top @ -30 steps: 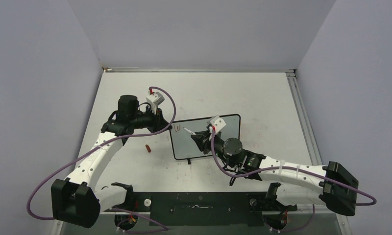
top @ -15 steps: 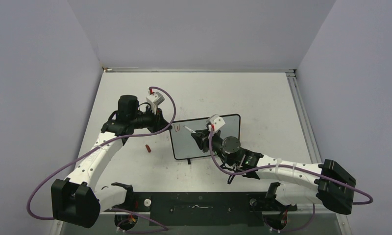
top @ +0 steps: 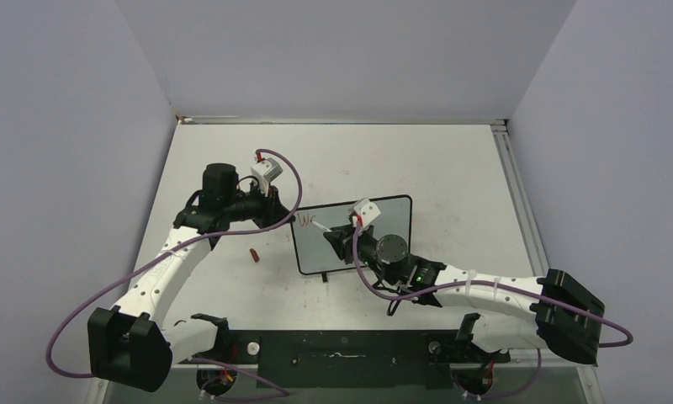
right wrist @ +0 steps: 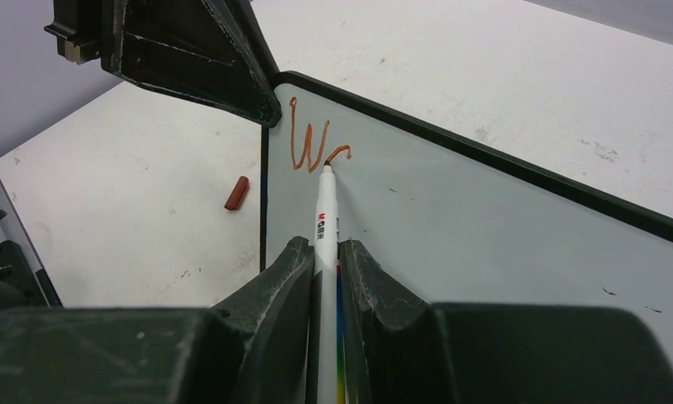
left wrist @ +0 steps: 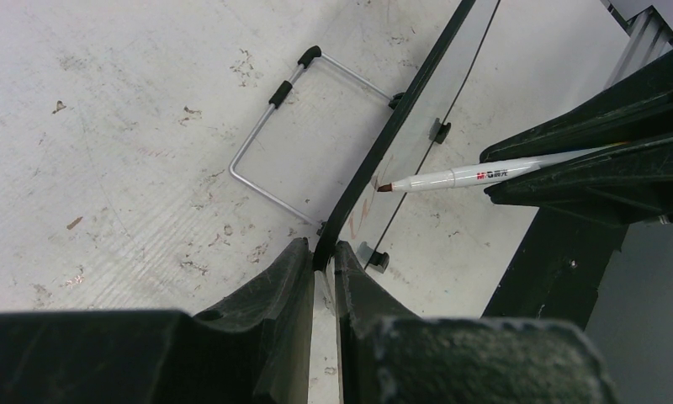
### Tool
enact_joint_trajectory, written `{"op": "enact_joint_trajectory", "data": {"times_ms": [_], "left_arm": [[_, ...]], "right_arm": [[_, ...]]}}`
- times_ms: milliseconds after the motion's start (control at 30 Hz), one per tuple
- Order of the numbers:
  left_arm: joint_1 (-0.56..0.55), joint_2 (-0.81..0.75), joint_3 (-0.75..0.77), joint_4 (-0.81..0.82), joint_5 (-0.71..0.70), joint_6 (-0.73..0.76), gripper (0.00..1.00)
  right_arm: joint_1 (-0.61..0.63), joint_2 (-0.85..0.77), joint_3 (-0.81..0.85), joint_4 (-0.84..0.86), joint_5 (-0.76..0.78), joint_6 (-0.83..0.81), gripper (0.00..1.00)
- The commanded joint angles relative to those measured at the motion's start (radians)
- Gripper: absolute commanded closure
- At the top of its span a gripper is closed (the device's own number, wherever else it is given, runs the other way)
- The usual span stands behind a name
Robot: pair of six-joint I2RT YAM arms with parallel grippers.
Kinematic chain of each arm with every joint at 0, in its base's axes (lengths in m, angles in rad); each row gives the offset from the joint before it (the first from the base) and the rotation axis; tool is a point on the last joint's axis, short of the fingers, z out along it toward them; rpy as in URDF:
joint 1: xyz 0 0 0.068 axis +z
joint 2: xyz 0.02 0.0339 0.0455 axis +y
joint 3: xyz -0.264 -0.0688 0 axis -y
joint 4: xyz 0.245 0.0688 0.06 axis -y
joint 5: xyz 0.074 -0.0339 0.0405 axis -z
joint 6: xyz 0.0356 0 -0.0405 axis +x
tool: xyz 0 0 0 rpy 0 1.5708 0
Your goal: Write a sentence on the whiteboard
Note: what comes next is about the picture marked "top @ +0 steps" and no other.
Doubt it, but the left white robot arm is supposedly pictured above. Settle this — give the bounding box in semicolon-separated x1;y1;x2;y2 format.
87;157;293;392

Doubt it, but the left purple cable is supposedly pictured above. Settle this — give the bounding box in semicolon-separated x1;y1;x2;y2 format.
45;148;305;379

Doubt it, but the white whiteboard marker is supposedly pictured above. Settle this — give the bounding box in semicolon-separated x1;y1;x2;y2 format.
310;221;332;232

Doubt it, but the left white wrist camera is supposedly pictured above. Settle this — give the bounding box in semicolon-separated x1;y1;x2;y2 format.
251;157;283;196

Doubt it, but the aluminium rail frame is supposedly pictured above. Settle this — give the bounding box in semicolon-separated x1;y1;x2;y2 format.
93;115;600;391

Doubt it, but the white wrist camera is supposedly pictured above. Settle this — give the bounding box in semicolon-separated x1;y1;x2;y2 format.
251;157;283;196
349;199;381;229

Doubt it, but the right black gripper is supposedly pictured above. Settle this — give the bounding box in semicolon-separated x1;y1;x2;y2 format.
326;221;400;285

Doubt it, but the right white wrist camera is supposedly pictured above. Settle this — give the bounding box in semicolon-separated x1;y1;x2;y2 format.
349;199;381;229

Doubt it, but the red marker cap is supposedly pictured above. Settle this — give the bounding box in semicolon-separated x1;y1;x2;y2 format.
250;248;260;263

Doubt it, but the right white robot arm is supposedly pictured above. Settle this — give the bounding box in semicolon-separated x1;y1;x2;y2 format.
323;225;605;364

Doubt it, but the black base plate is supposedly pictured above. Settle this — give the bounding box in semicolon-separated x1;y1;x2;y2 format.
225;328;471;391

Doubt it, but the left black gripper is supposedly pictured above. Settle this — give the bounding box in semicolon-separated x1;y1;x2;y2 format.
224;179;294;231

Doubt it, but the black framed whiteboard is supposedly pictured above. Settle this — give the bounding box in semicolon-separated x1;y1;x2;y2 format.
289;194;413;284

